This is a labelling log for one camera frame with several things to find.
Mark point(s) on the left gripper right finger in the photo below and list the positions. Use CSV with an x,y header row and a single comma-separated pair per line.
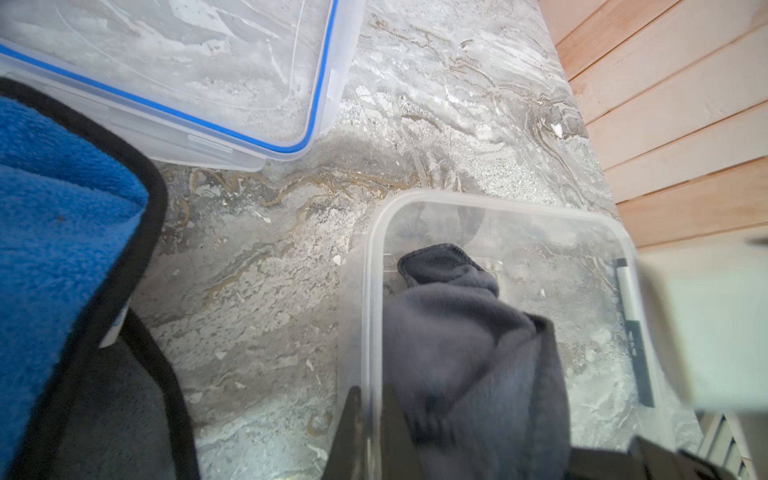
x,y
399,458

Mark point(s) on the clear lunch box blue rim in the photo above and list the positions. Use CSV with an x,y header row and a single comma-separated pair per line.
x,y
555,262

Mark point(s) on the blue cloth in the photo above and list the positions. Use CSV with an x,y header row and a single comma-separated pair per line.
x,y
81,213

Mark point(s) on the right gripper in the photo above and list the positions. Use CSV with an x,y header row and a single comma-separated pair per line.
x,y
644,460

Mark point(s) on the grey cloth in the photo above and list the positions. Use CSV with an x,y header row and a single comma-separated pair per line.
x,y
480,382

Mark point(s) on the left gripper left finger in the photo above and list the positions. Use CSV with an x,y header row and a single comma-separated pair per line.
x,y
346,456

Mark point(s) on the black white marker pen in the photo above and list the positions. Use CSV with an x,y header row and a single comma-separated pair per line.
x,y
632,313

